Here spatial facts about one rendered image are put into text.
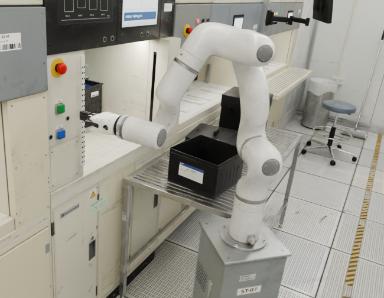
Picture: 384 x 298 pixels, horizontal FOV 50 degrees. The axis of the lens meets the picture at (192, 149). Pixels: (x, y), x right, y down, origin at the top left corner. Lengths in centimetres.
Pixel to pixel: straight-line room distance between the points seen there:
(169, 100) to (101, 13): 53
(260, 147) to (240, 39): 38
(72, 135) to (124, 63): 68
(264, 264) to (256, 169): 40
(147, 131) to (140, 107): 91
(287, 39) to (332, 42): 120
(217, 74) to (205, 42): 229
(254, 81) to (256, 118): 13
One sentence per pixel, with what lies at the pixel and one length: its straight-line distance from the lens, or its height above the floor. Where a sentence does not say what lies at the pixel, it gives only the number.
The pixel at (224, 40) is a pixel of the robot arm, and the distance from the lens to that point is 131.
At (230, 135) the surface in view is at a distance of 243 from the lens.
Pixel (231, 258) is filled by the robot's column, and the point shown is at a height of 76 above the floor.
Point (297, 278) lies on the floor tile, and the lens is 283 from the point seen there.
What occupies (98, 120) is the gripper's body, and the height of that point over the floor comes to 122.
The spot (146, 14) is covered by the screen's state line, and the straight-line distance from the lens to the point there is 196.
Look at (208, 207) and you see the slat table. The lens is 186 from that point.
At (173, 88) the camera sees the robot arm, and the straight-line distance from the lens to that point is 131.
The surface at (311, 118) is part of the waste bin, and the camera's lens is 566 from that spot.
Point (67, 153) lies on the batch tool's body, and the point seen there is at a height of 100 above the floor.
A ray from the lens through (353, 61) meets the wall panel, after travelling 598.
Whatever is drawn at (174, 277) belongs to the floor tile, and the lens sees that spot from 264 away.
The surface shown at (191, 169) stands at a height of 87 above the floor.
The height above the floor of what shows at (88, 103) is 103.
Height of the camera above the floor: 169
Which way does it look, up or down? 22 degrees down
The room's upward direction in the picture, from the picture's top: 6 degrees clockwise
